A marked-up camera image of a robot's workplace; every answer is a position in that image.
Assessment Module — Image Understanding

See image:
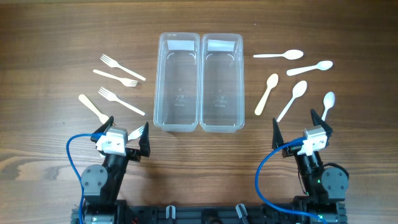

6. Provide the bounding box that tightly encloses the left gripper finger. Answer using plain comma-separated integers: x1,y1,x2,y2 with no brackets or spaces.
91,116,114,137
139,122,150,157

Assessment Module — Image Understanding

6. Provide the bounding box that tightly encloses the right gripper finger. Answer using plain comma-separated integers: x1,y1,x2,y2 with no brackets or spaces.
310,109,333,137
272,118,284,149

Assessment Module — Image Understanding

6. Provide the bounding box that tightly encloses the white spoon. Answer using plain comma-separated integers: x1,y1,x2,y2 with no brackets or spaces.
286,60,333,76
322,91,335,121
253,49,304,60
277,80,308,122

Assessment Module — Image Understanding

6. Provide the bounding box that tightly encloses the white fork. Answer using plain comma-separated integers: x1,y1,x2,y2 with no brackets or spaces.
98,87,145,116
127,126,145,141
100,54,146,81

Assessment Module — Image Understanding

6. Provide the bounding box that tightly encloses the cream yellow spoon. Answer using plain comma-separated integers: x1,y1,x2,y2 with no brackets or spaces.
254,73,279,116

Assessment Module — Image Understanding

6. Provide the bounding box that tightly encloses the white spoon top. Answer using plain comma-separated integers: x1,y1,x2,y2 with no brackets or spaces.
253,49,304,60

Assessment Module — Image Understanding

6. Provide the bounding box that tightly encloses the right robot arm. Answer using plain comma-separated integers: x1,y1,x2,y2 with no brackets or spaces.
272,110,349,223

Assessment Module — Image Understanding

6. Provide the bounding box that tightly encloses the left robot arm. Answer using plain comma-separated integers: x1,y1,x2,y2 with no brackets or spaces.
78,117,150,223

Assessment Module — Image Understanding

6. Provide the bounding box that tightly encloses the left clear plastic container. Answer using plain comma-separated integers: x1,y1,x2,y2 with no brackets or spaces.
154,32,200,132

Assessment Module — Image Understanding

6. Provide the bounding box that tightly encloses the clear plastic container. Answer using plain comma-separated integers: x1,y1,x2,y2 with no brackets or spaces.
154,32,200,132
200,33,245,133

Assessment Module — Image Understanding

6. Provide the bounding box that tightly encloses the right clear plastic container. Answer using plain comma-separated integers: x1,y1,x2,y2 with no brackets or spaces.
200,33,245,133

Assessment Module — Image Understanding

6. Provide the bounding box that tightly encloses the cream wooden fork lower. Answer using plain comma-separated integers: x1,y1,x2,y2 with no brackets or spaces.
78,94,109,124

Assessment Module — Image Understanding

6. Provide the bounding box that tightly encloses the white fork top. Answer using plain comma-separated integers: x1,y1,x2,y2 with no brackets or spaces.
100,54,146,81

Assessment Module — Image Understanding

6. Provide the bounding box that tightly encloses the left blue cable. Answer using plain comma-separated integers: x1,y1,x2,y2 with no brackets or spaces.
66,133,106,224

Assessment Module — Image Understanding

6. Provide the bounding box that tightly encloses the blue cable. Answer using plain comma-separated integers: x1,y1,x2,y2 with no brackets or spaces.
254,136,327,224
66,133,106,224

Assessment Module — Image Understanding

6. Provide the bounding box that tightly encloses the right blue cable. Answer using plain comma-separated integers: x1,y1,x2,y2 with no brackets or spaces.
254,136,327,224

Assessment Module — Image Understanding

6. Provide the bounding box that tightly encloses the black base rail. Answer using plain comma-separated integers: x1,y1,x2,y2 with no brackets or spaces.
71,204,348,224

